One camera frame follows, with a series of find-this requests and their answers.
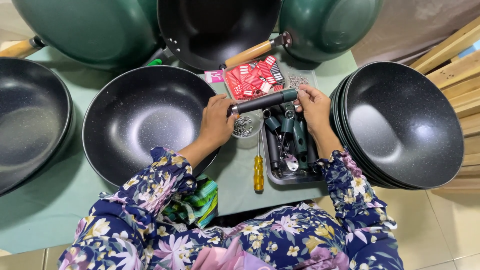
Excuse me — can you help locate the person's right hand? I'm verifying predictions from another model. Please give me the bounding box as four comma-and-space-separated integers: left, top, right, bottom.
293, 85, 333, 132

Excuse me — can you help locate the person's left hand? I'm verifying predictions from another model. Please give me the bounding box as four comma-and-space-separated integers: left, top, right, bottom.
198, 94, 241, 148

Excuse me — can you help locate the black green-capped pan handle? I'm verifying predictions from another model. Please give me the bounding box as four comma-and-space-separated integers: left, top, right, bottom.
227, 88, 299, 117

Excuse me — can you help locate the small bowl of metal nuts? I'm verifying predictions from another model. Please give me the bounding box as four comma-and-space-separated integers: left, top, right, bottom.
231, 112, 264, 140

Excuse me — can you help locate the clear bag of small screws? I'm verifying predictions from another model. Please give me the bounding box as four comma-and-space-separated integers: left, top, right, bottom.
288, 69, 319, 93

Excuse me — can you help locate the pink paper tag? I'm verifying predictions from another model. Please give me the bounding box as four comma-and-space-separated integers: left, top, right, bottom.
204, 70, 225, 84

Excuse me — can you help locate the clear tub of red labels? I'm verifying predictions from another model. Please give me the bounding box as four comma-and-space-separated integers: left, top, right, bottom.
223, 55, 290, 102

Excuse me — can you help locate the single black speckled wok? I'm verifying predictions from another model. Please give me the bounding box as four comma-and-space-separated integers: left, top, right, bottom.
82, 65, 221, 188

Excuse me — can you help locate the metal tray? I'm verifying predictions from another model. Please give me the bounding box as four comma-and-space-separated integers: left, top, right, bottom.
261, 108, 325, 185

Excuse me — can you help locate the colourful striped cloth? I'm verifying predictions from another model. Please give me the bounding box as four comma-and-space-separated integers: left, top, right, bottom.
160, 173, 219, 230

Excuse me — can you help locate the stack of black speckled woks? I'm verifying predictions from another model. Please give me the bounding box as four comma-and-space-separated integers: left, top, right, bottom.
0, 57, 77, 197
329, 61, 465, 190

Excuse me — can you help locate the navy floral dress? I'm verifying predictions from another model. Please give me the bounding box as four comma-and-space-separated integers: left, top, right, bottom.
57, 146, 405, 270

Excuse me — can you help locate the pink cloth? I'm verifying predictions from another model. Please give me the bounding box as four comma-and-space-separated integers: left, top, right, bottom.
190, 236, 276, 270

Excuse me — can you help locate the stack of wooden planks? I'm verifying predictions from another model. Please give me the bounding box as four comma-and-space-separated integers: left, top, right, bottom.
410, 16, 480, 190

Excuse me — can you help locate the pile of pan handles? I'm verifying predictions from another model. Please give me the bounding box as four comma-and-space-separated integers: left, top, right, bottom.
262, 102, 319, 177

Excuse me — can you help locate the yellow handled screwdriver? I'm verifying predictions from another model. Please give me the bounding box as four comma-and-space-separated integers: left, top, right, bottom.
253, 131, 265, 193

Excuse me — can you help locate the small green wok wooden handle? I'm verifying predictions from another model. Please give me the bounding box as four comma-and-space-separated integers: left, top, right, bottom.
224, 0, 384, 70

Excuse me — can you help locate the black wok with green handle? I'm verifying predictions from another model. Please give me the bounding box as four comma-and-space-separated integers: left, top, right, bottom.
144, 0, 282, 71

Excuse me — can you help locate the large green wok wooden handle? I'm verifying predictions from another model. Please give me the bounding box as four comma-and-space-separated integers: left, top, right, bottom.
0, 0, 164, 73

